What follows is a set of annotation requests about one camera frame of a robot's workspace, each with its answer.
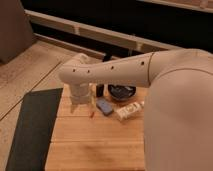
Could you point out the small dark bottle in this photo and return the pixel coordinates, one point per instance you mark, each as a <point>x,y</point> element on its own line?
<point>99,90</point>

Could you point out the dark grey mat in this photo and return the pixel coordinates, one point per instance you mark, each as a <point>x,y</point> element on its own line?
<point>33,131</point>

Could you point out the grey chair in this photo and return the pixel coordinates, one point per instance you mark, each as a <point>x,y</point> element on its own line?
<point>16,34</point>

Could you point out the black bowl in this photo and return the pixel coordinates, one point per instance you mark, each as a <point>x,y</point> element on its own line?
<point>121,93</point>

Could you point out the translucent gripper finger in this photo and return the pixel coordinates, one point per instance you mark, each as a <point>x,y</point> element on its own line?
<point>91,110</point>
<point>71,109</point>

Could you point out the white bottle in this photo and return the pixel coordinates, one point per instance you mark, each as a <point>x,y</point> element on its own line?
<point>129,110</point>

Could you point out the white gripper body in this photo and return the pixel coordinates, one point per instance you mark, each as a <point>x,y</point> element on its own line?
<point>80,94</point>

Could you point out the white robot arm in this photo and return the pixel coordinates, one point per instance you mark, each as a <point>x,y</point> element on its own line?
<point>178,111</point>

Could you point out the white window frame rail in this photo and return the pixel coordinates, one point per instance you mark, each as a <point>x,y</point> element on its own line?
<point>99,34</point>

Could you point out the blue eraser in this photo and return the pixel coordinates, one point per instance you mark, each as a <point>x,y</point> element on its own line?
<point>104,106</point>

